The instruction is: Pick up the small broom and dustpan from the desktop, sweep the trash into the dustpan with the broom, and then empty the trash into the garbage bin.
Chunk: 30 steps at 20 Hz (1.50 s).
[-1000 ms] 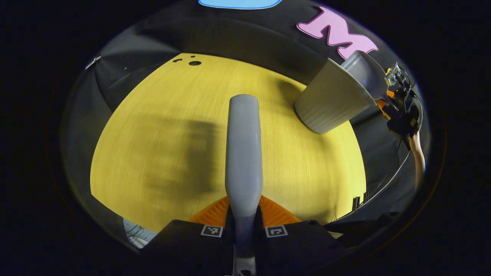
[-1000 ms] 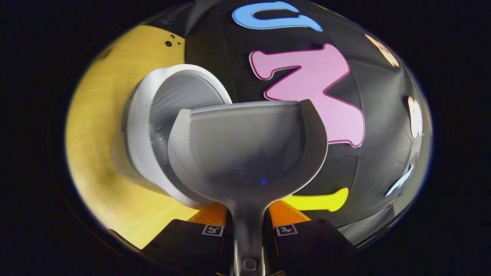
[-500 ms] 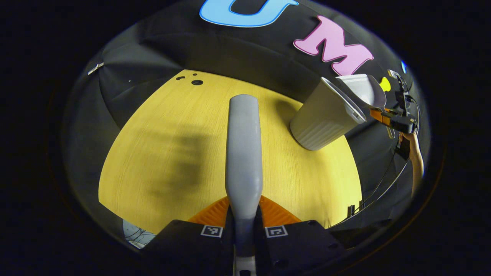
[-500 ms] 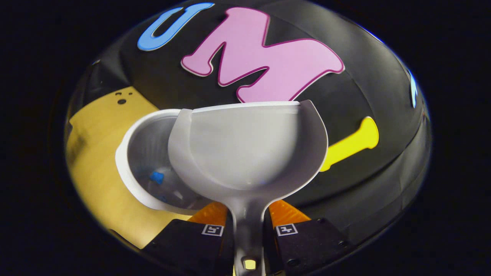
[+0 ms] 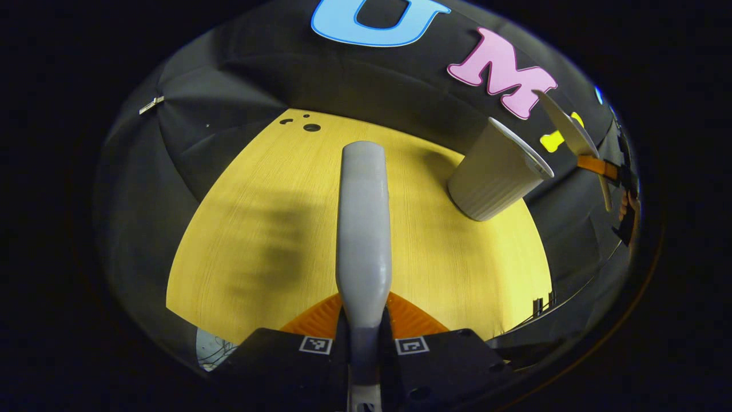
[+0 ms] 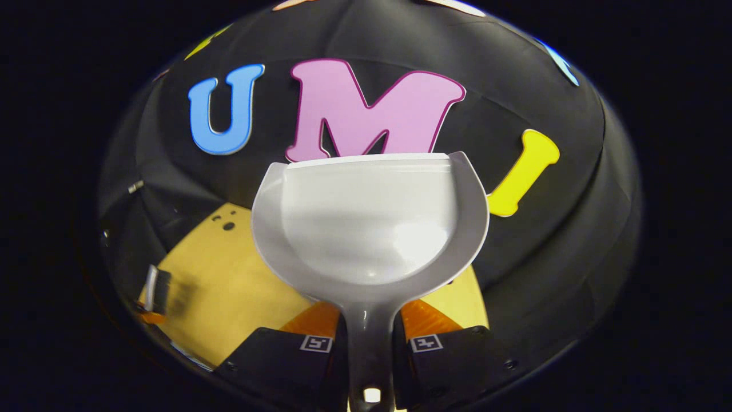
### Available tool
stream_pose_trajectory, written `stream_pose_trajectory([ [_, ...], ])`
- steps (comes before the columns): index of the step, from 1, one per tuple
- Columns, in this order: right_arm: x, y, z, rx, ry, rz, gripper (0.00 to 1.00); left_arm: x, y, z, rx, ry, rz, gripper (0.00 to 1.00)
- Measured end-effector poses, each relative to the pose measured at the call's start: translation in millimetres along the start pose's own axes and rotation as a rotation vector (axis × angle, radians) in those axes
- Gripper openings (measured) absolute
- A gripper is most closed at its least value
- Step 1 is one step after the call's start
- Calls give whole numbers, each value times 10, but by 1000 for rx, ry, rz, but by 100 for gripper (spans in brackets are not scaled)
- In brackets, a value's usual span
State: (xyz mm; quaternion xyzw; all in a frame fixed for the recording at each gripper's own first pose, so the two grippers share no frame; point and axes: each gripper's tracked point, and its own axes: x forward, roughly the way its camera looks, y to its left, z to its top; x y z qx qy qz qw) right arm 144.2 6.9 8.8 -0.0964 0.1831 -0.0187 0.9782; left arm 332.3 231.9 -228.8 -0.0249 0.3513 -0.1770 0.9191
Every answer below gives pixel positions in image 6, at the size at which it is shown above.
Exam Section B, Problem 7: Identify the wooden desktop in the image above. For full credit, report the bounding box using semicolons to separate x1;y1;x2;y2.
137;202;490;367

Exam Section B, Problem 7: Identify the grey dustpan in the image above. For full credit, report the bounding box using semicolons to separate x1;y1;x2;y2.
250;151;491;412

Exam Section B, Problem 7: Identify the small grey broom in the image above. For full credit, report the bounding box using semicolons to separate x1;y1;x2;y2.
145;264;173;316

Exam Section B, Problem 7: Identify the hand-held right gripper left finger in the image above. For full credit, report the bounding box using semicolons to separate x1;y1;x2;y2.
214;300;349;412

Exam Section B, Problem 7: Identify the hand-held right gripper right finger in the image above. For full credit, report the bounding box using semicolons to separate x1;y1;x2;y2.
393;299;519;412

